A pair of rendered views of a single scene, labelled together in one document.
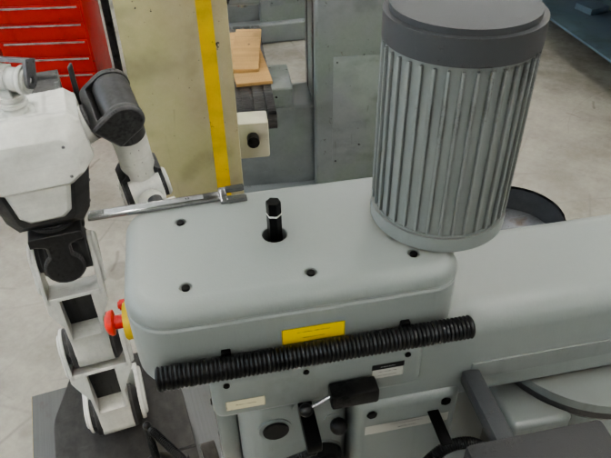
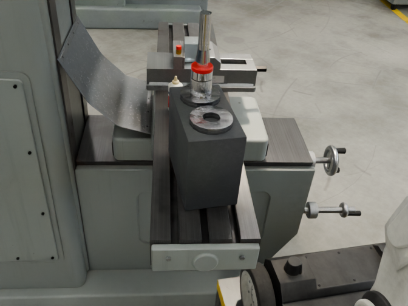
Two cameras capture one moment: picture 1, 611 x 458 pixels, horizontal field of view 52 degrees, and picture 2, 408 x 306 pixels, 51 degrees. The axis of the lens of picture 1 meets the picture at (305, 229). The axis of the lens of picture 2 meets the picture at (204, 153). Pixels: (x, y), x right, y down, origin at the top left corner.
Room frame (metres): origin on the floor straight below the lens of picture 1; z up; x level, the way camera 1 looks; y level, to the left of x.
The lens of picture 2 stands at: (1.94, 0.19, 1.60)
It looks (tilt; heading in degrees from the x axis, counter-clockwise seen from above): 37 degrees down; 184
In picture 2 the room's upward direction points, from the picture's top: 4 degrees clockwise
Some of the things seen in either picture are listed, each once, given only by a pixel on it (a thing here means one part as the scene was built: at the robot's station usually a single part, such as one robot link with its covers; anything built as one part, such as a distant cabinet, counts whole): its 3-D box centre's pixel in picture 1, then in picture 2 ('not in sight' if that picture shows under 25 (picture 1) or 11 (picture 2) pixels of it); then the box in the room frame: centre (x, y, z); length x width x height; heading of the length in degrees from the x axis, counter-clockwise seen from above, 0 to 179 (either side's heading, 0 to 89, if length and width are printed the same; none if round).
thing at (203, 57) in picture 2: not in sight; (204, 39); (1.11, 0.11, 1.25); 0.03 x 0.03 x 0.11
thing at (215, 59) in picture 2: not in sight; (209, 54); (0.67, 0.09, 1.02); 0.12 x 0.06 x 0.04; 11
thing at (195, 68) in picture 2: not in sight; (202, 67); (1.11, 0.11, 1.19); 0.05 x 0.05 x 0.01
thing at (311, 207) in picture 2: not in sight; (333, 209); (0.76, 0.59, 0.51); 0.22 x 0.06 x 0.06; 101
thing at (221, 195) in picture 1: (167, 204); not in sight; (0.80, 0.21, 1.89); 0.24 x 0.04 x 0.01; 104
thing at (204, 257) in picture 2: not in sight; (192, 104); (0.76, 0.06, 0.89); 1.24 x 0.23 x 0.08; 11
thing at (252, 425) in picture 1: (286, 406); not in sight; (0.72, 0.04, 1.47); 0.21 x 0.19 x 0.32; 11
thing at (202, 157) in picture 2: not in sight; (203, 142); (1.16, 0.13, 1.03); 0.22 x 0.12 x 0.20; 20
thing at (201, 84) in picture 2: not in sight; (201, 81); (1.11, 0.11, 1.16); 0.05 x 0.05 x 0.06
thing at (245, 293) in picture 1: (286, 273); not in sight; (0.73, 0.03, 1.81); 0.47 x 0.26 x 0.16; 101
